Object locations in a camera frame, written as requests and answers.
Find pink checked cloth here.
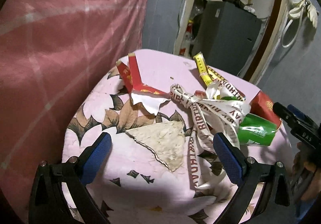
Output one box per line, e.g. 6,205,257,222
1,0,147,221

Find birthday ribbon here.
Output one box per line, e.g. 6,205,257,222
169,80,251,190

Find torn red paper box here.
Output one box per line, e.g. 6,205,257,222
116,53,170,115

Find white rubber gloves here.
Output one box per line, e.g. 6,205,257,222
288,0,319,28

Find yellow snack wrapper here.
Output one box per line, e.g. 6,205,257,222
193,52,226,87

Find pink floral stool cover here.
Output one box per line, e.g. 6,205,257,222
61,48,294,224

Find flatbread piece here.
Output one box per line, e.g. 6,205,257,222
126,121,186,172

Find person's right hand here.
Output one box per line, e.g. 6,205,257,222
292,142,320,202

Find grey cabinet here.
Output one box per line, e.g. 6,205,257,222
192,2,262,76

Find red white canister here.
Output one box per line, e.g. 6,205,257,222
179,20,194,57

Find red paper cup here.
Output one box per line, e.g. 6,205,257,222
250,90,282,130

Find green toothpaste tube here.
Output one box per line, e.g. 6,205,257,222
222,97,277,146

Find white hose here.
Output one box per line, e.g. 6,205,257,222
281,16,304,49

